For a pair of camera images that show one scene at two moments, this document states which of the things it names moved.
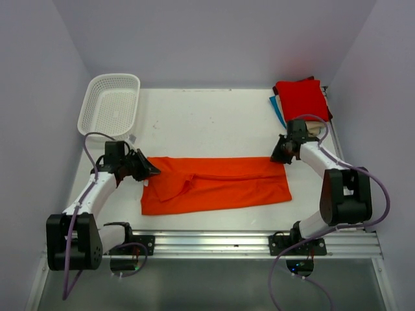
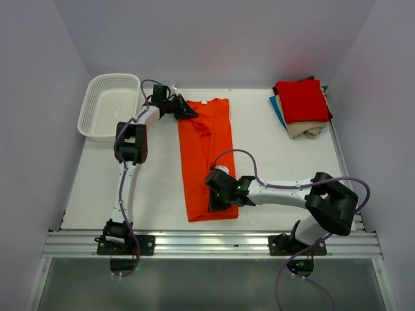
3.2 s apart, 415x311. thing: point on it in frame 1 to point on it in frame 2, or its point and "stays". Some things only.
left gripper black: (146, 169) to (183, 107)
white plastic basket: (109, 105) stays
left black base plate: (135, 250) stays
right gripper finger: (277, 155) to (216, 202)
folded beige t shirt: (313, 127) stays
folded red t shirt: (303, 101) stays
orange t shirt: (188, 184) to (205, 140)
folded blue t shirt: (273, 99) stays
